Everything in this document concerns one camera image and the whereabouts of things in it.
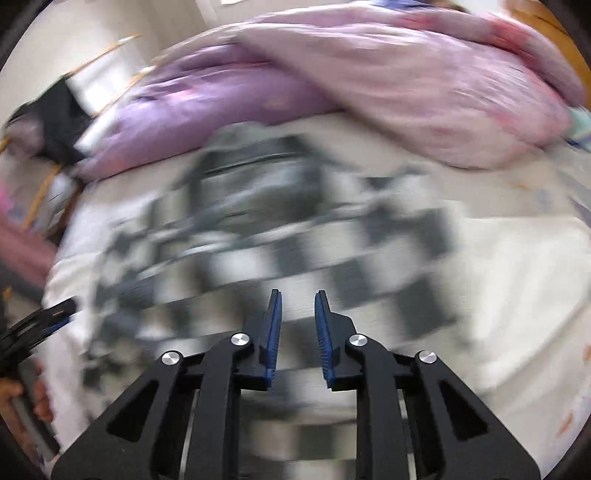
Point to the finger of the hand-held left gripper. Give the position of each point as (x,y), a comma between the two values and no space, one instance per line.
(57,316)

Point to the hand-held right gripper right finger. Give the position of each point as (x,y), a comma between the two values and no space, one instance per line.
(323,337)

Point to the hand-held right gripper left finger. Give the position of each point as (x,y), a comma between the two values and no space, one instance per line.
(272,332)

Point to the black and white checkered garment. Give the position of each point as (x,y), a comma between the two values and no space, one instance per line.
(258,258)

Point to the person's left hand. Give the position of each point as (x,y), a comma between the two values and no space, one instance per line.
(39,399)

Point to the white bed sheet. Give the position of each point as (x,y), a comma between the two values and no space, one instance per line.
(508,277)

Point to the wooden chair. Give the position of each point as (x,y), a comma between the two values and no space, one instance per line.
(69,115)

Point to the purple quilt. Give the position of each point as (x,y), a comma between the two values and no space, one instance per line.
(207,101)

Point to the pink floral quilt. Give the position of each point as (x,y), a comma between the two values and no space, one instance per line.
(415,83)

